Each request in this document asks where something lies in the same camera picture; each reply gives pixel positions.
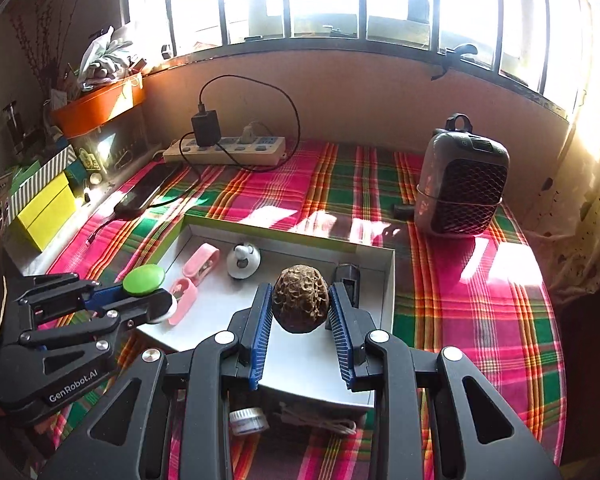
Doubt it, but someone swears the pink green plaid tablecloth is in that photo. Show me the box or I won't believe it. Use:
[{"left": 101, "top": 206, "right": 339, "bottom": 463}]
[{"left": 45, "top": 137, "right": 566, "bottom": 480}]

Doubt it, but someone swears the green mushroom-shaped massager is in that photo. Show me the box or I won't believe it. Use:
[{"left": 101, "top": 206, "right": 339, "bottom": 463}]
[{"left": 122, "top": 265, "right": 178, "bottom": 326}]

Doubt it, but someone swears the black rectangular device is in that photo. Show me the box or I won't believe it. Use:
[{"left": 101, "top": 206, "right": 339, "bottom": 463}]
[{"left": 334, "top": 263, "right": 363, "bottom": 306}]

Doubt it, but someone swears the orange planter box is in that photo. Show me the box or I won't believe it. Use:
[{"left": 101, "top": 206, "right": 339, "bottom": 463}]
[{"left": 50, "top": 72, "right": 147, "bottom": 138}]

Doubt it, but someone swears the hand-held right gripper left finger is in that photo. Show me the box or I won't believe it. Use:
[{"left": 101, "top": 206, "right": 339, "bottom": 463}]
[{"left": 40, "top": 282, "right": 273, "bottom": 480}]

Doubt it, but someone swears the dried twig bouquet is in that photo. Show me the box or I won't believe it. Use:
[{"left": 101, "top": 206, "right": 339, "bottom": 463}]
[{"left": 7, "top": 0, "right": 88, "bottom": 101}]

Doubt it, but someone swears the black phone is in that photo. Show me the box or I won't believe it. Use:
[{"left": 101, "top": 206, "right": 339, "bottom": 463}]
[{"left": 114, "top": 162, "right": 183, "bottom": 218}]

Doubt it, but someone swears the grey portable heater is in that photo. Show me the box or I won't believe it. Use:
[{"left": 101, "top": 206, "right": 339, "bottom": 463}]
[{"left": 414, "top": 113, "right": 510, "bottom": 237}]

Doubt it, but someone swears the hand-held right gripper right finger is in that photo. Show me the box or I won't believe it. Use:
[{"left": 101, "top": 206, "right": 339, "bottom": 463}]
[{"left": 328, "top": 282, "right": 563, "bottom": 480}]

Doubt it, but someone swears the white round panda gadget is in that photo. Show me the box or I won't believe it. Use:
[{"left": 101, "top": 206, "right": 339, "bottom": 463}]
[{"left": 226, "top": 242, "right": 262, "bottom": 280}]

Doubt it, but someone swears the white round jar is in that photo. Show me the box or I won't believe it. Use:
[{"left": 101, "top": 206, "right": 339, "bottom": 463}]
[{"left": 228, "top": 406, "right": 270, "bottom": 436}]

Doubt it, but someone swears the cream patterned curtain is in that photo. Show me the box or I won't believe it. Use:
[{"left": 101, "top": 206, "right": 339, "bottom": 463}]
[{"left": 522, "top": 0, "right": 600, "bottom": 306}]

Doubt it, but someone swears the pink plastic clip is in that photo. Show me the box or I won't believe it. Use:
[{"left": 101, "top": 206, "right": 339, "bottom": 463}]
[
  {"left": 167, "top": 277, "right": 199, "bottom": 325},
  {"left": 182, "top": 242, "right": 221, "bottom": 283}
]

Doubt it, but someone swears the yellow box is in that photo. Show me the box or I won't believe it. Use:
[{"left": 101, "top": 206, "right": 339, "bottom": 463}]
[{"left": 17, "top": 172, "right": 78, "bottom": 253}]

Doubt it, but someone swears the small green printed box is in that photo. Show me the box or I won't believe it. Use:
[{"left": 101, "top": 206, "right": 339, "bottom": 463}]
[{"left": 77, "top": 147, "right": 106, "bottom": 171}]

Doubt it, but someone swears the white cable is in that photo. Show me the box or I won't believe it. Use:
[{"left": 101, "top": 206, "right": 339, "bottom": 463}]
[{"left": 275, "top": 400, "right": 358, "bottom": 436}]

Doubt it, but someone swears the green white cardboard box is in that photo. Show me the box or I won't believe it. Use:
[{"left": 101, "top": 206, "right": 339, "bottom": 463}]
[{"left": 135, "top": 215, "right": 397, "bottom": 408}]

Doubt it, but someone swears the black charging cable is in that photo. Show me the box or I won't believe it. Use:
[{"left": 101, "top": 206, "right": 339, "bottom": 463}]
[{"left": 145, "top": 75, "right": 301, "bottom": 208}]

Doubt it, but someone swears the black charger adapter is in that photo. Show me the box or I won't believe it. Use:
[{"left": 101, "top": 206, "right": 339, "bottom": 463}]
[{"left": 191, "top": 110, "right": 222, "bottom": 148}]

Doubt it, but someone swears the window with dark bars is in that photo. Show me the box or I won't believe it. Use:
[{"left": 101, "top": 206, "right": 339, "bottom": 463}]
[{"left": 125, "top": 0, "right": 596, "bottom": 121}]

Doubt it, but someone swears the white power strip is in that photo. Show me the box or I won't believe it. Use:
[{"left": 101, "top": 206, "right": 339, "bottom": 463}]
[{"left": 162, "top": 135, "right": 287, "bottom": 166}]

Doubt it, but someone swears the brown walnut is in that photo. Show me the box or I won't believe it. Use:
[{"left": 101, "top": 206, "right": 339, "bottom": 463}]
[{"left": 271, "top": 266, "right": 330, "bottom": 335}]

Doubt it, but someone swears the green white striped box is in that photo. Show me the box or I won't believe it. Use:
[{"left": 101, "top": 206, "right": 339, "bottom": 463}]
[{"left": 7, "top": 145, "right": 78, "bottom": 221}]

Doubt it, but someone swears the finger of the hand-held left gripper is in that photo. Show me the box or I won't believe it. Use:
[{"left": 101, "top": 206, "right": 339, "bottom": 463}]
[
  {"left": 14, "top": 272, "right": 127, "bottom": 328},
  {"left": 17, "top": 291, "right": 178, "bottom": 356}
]

